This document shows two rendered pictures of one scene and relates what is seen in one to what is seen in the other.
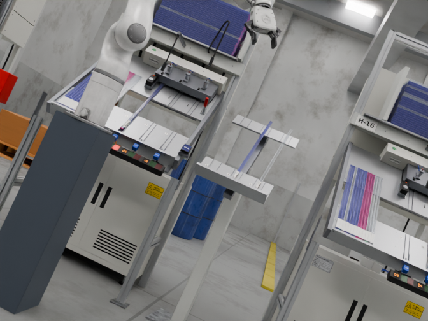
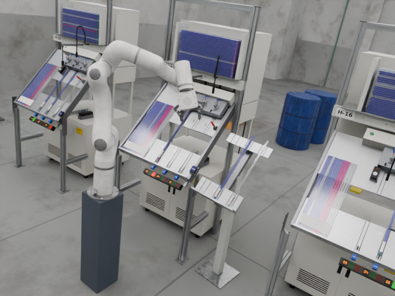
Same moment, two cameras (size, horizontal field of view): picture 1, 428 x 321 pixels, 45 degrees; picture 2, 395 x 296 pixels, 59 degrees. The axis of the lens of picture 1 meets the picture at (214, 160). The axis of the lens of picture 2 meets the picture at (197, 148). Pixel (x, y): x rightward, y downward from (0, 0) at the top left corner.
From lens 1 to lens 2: 1.47 m
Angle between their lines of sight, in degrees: 35
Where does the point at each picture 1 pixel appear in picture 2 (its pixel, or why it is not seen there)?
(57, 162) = (89, 220)
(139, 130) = (169, 157)
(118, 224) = (184, 204)
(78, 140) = (94, 209)
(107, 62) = (96, 161)
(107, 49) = not seen: hidden behind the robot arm
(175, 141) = (191, 160)
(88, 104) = (95, 186)
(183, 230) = (298, 145)
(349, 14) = not seen: outside the picture
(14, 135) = not seen: hidden behind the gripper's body
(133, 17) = (95, 135)
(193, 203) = (301, 125)
